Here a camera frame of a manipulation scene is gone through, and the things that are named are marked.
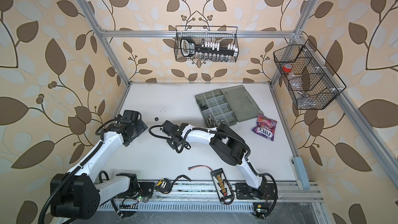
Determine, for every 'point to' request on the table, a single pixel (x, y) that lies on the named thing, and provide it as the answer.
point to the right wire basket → (311, 82)
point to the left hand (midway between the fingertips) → (139, 129)
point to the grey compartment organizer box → (227, 106)
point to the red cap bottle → (287, 68)
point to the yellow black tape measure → (164, 185)
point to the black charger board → (223, 187)
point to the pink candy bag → (265, 127)
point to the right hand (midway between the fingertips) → (175, 141)
